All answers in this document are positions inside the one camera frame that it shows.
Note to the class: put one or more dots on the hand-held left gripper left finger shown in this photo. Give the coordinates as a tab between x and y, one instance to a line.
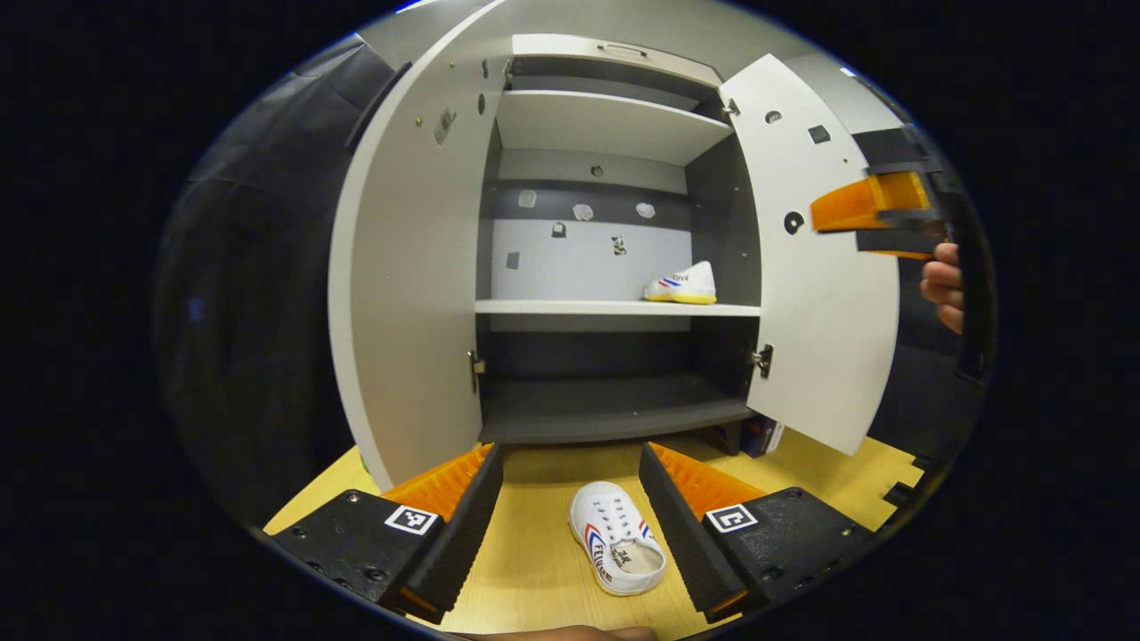
468	534

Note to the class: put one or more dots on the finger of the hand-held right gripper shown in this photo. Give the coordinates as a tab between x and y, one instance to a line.
899	242
855	206

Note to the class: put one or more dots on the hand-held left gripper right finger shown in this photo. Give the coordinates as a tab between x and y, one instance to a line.
686	543

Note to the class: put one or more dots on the white canvas shoe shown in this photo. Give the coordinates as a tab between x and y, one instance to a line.
606	521
690	283

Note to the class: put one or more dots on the white cabinet door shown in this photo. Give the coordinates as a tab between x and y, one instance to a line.
410	267
828	338

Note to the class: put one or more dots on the white cabinet drawer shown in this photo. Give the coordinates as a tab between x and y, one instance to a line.
552	49

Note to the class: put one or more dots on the dark blue book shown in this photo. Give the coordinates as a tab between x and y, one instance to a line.
757	436

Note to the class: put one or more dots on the white book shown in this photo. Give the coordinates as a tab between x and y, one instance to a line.
777	436

